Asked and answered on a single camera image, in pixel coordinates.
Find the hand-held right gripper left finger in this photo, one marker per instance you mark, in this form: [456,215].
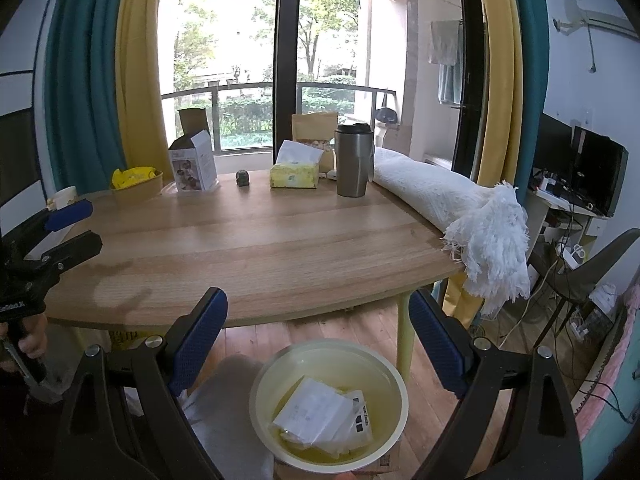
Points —
[195,345]

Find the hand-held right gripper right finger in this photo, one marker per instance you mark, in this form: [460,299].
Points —
[440,350]

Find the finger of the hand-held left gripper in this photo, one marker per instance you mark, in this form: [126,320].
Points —
[75,250]
[70,214]

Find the cream plastic bucket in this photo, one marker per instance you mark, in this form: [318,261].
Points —
[385,380]

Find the person's left hand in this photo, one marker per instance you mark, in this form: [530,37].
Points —
[34,340]

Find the person's right hand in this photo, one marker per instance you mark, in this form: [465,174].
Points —
[356,476]

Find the white cup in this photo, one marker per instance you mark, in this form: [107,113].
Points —
[62,196]

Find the large yellow printed bag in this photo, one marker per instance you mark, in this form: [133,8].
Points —
[132,338]

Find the brown paper bowl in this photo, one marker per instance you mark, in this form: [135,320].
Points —
[140,194]

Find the clear plastic tray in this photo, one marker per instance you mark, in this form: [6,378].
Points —
[167,188]

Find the printed cardboard box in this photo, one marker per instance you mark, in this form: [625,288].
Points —
[387,460]

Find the teal curtain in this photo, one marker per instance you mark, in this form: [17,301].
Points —
[80,85]
[532,85]

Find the white product box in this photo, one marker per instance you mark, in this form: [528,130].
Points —
[192,165]

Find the person's black top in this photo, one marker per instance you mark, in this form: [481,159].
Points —
[20,435]

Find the yellow curtain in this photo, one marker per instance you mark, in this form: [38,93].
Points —
[140,85]
[500,85]

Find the white fringed blanket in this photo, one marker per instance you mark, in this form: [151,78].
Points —
[435,190]

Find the white power strip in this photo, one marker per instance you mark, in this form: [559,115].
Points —
[575,255]

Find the white side desk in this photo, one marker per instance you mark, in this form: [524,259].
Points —
[537,215]

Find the small grey figurine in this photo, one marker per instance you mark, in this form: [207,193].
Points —
[242,179]

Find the grey chair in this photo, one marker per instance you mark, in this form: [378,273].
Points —
[610,265]

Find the yellow tissue box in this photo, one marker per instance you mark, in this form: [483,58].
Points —
[295,175]

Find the small white device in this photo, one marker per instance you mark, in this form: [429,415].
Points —
[547,182]

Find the steel tumbler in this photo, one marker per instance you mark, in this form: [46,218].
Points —
[352,165]

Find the small white object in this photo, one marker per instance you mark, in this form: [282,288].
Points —
[329,175]

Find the black monitor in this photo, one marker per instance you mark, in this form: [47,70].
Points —
[552,150]

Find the black computer case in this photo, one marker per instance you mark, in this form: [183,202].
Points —
[600,170]

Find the brown kraft pouch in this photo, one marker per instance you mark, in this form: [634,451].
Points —
[312,127]

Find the hanging light blue garment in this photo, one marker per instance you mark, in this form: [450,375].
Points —
[450,85]

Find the hanging white shirt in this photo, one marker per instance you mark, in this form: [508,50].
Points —
[442,42]

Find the white air conditioner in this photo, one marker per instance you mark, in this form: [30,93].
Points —
[600,17]

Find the white wall socket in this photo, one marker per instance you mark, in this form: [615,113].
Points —
[584,117]

